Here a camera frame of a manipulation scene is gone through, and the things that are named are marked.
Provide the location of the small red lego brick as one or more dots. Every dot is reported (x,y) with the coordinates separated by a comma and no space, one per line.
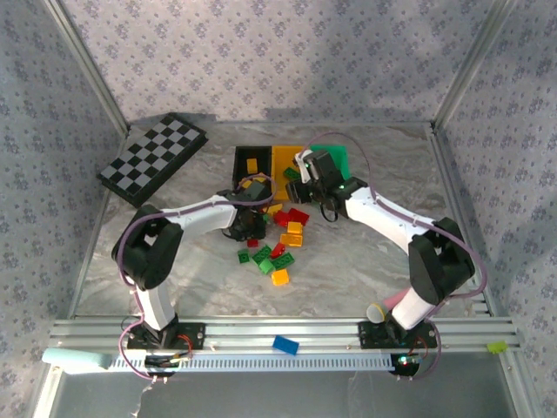
(252,243)

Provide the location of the long green lego brick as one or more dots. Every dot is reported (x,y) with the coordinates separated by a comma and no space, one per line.
(283,260)

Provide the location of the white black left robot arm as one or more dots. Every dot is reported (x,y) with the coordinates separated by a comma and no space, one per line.
(209,220)

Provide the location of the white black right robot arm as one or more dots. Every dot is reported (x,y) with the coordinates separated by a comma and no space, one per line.
(383,222)

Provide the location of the green plastic bin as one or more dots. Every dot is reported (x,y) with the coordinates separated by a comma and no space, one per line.
(341,161)

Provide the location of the small green lego brick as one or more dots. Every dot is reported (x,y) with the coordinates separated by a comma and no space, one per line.
(243,257)

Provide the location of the yellow plastic bin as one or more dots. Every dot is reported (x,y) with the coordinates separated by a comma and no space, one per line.
(280,157)

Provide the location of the black plastic bin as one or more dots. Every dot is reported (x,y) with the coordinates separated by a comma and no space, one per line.
(241,161)

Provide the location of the black white chessboard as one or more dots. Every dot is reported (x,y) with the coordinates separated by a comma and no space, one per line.
(152,157)

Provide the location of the blue lego brick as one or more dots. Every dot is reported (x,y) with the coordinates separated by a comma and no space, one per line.
(285,345)

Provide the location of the pink marker pen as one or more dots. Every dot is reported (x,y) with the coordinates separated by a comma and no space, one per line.
(397,299)

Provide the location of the white yellow round object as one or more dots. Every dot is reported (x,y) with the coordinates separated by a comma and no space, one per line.
(376,312)

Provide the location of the small controller board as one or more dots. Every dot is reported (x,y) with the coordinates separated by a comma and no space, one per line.
(167,361)

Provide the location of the controller board with lights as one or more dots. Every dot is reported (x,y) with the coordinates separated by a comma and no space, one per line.
(407,362)

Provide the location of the light blue foam block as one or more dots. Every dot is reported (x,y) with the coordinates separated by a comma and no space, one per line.
(74,359)

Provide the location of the lime lego brick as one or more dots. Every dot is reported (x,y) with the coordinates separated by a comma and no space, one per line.
(497,347)

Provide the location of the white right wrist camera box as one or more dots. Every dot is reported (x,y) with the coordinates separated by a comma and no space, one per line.
(304,172)

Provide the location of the aluminium front rail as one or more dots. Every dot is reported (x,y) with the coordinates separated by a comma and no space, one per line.
(261,331)

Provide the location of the aluminium side rail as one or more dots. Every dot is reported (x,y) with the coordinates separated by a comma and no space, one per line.
(99,222)
(451,183)

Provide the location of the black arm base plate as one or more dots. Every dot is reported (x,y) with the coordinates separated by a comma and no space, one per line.
(191,337)
(372,335)

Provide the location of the aluminium frame post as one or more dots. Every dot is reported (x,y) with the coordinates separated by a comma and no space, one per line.
(520,383)
(89,65)
(473,65)
(45,392)

